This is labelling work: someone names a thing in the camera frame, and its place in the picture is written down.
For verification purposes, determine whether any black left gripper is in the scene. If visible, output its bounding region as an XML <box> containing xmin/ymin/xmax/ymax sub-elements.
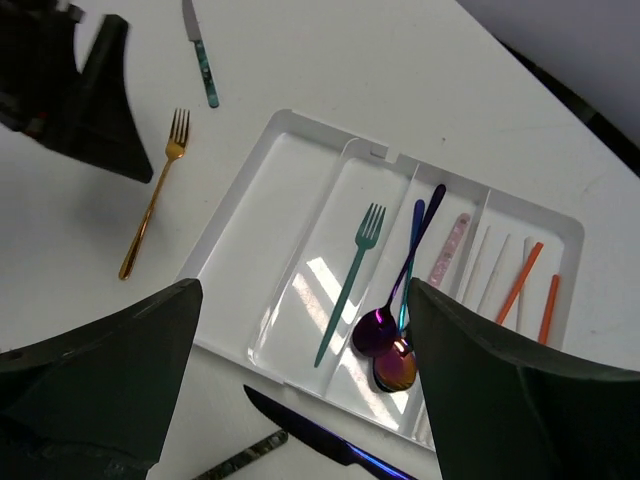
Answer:
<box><xmin>1</xmin><ymin>1</ymin><xmax>153</xmax><ymax>184</ymax></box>

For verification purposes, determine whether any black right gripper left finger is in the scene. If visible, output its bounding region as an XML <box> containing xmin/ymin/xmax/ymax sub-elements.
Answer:
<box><xmin>1</xmin><ymin>279</ymin><xmax>203</xmax><ymax>479</ymax></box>

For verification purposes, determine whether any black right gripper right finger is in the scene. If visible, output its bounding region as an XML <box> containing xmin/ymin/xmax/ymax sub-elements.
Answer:
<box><xmin>408</xmin><ymin>279</ymin><xmax>639</xmax><ymax>479</ymax></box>

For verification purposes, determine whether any gold fork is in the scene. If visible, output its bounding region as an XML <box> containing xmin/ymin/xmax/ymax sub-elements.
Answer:
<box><xmin>118</xmin><ymin>108</ymin><xmax>191</xmax><ymax>281</ymax></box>

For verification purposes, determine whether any orange chopstick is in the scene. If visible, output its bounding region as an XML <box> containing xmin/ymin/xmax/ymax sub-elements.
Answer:
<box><xmin>538</xmin><ymin>274</ymin><xmax>561</xmax><ymax>345</ymax></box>
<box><xmin>495</xmin><ymin>242</ymin><xmax>544</xmax><ymax>325</ymax></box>

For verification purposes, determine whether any white chopstick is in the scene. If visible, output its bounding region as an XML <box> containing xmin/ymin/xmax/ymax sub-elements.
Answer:
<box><xmin>478</xmin><ymin>234</ymin><xmax>511</xmax><ymax>316</ymax></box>
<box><xmin>462</xmin><ymin>226</ymin><xmax>491</xmax><ymax>306</ymax></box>

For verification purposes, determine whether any iridescent blue-handled spoon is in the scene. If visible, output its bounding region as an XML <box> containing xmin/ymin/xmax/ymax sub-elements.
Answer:
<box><xmin>372</xmin><ymin>198</ymin><xmax>427</xmax><ymax>394</ymax></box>

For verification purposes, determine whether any green-handled steel knife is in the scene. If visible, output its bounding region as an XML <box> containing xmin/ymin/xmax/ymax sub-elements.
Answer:
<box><xmin>181</xmin><ymin>0</ymin><xmax>219</xmax><ymax>109</ymax></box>

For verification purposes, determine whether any iridescent purple spoon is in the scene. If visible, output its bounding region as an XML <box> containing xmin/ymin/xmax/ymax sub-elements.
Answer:
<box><xmin>352</xmin><ymin>184</ymin><xmax>447</xmax><ymax>357</ymax></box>

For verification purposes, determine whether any iridescent blue knife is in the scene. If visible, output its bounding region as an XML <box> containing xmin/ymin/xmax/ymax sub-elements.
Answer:
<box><xmin>243</xmin><ymin>385</ymin><xmax>413</xmax><ymax>480</ymax></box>

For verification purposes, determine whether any pink-handled steel spoon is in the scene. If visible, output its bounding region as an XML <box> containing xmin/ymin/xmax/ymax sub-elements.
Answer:
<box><xmin>427</xmin><ymin>213</ymin><xmax>471</xmax><ymax>288</ymax></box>

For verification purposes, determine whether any teal plastic fork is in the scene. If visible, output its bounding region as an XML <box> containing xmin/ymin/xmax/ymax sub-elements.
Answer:
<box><xmin>314</xmin><ymin>203</ymin><xmax>386</xmax><ymax>368</ymax></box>

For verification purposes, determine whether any white divided cutlery tray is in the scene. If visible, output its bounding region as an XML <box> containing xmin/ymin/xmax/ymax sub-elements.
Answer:
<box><xmin>181</xmin><ymin>110</ymin><xmax>584</xmax><ymax>448</ymax></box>

